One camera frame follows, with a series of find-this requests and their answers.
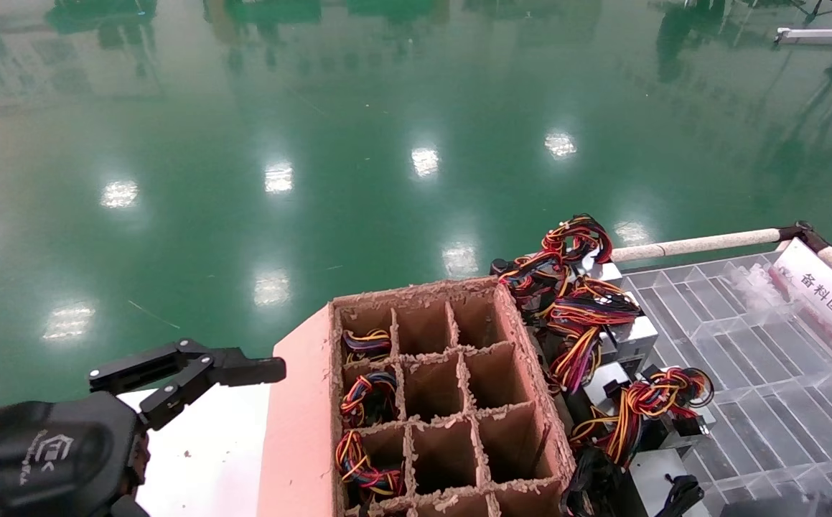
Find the silver metal box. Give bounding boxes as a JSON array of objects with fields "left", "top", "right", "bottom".
[{"left": 627, "top": 442, "right": 721, "bottom": 517}]

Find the white stand base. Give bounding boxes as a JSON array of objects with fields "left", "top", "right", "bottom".
[{"left": 775, "top": 0, "right": 832, "bottom": 47}]

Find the long foam padded rail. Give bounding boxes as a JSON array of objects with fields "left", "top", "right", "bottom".
[{"left": 611, "top": 228, "right": 782, "bottom": 262}]

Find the brown cardboard divider box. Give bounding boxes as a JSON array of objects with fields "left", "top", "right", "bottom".
[{"left": 256, "top": 276, "right": 580, "bottom": 517}]

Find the black rail corner connector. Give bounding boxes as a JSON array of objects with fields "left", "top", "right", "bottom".
[{"left": 777, "top": 220, "right": 829, "bottom": 252}]

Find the clear plastic bag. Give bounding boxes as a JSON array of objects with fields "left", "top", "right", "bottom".
[{"left": 730, "top": 262, "right": 800, "bottom": 313}]

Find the black cable bundle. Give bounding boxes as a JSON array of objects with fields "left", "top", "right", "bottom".
[{"left": 563, "top": 447, "right": 635, "bottom": 517}]

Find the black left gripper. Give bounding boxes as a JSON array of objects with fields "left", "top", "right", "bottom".
[{"left": 0, "top": 340, "right": 210, "bottom": 517}]

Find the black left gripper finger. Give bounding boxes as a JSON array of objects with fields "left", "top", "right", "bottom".
[{"left": 139, "top": 348, "right": 287, "bottom": 432}]

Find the black plug cable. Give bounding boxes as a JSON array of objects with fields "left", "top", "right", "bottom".
[{"left": 660, "top": 468, "right": 707, "bottom": 517}]

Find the clear acrylic divider tray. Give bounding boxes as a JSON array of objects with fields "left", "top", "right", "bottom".
[{"left": 620, "top": 251, "right": 832, "bottom": 517}]

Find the white sign with Chinese text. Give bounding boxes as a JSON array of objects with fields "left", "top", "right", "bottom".
[{"left": 771, "top": 237, "right": 832, "bottom": 342}]

